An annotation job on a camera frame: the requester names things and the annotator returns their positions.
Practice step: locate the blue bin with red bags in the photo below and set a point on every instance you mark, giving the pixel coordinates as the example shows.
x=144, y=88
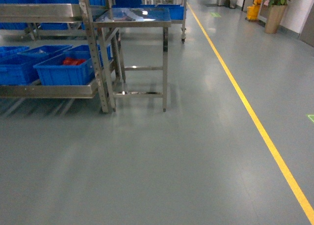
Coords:
x=52, y=72

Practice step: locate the stainless steel shelf rack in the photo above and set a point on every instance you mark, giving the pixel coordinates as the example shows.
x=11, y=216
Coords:
x=61, y=13

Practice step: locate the potted green plant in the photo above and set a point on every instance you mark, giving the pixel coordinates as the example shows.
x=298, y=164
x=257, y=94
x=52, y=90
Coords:
x=276, y=10

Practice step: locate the yellow mop bucket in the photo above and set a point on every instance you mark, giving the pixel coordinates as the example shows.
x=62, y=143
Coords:
x=252, y=11

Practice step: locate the empty blue bin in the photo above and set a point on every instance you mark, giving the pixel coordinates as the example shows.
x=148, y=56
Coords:
x=18, y=69

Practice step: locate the small stainless steel table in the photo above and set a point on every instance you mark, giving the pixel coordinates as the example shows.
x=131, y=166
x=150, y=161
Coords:
x=109, y=24

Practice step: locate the red bubble wrap bags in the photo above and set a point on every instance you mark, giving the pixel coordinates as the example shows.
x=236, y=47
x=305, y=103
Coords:
x=73, y=61

